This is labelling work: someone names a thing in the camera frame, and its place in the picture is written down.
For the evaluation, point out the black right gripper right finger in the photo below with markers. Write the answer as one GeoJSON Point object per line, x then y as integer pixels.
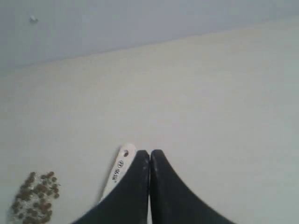
{"type": "Point", "coordinates": [171, 201]}

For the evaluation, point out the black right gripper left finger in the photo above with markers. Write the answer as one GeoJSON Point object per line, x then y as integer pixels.
{"type": "Point", "coordinates": [128, 201]}

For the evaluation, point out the white wide paint brush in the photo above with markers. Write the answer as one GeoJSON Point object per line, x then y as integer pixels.
{"type": "Point", "coordinates": [123, 161]}

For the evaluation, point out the pile of white grains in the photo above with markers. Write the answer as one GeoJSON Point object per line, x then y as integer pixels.
{"type": "Point", "coordinates": [33, 203]}

